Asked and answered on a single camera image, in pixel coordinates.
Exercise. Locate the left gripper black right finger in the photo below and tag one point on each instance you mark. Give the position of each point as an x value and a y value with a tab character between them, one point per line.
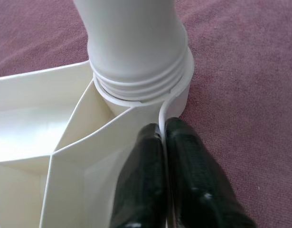
198	190

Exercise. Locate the white plastic children table top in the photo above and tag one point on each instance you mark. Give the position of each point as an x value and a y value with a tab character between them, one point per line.
65	142

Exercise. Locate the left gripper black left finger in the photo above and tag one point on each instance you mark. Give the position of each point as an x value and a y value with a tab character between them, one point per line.
141	185

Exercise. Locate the white plastic table leg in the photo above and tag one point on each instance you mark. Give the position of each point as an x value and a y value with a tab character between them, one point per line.
131	42

